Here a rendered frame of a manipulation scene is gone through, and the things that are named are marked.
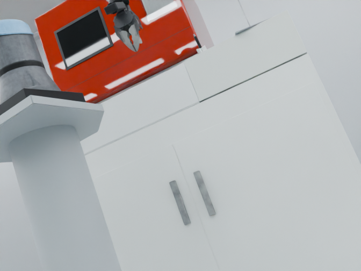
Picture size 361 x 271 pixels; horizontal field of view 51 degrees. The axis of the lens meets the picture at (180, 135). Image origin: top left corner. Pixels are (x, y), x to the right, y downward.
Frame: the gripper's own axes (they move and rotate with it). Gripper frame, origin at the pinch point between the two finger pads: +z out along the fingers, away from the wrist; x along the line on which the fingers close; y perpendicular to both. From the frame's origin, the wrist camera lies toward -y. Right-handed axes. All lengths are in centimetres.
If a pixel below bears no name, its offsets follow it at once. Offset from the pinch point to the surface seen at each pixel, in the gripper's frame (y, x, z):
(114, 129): -4.0, 15.4, 25.0
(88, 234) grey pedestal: -45, 11, 56
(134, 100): -4.0, 5.2, 18.8
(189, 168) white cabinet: -4.2, -4.6, 46.8
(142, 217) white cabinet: -4, 16, 56
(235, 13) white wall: 207, -37, -89
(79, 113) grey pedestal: -45, 4, 31
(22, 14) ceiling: 162, 139, -164
